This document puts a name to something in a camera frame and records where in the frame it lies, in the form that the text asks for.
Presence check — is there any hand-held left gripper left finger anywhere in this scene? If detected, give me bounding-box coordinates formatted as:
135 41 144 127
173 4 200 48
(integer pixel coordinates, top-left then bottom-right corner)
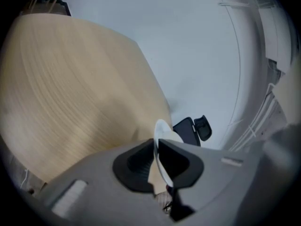
37 138 170 226

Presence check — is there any light wooden table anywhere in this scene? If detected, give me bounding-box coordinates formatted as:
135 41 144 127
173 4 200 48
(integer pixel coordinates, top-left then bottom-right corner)
0 13 174 195

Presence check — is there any white plate of food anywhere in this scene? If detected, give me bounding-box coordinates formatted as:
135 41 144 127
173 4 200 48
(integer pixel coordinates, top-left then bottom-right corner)
153 119 184 188

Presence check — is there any black office chair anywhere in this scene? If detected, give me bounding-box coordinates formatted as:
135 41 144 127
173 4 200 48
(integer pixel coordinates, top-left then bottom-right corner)
173 114 213 147

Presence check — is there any black frame stand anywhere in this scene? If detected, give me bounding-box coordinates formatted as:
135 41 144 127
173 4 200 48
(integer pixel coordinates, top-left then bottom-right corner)
20 0 72 17

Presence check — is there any white cable bundle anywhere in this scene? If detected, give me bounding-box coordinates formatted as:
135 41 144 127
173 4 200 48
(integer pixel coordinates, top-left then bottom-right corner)
229 83 277 152

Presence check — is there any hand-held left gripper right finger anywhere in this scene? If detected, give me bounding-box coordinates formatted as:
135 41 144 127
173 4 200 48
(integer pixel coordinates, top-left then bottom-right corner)
158 138 268 226

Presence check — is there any thin white cable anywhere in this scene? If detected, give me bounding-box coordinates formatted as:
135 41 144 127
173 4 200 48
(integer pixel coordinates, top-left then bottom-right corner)
20 168 30 189

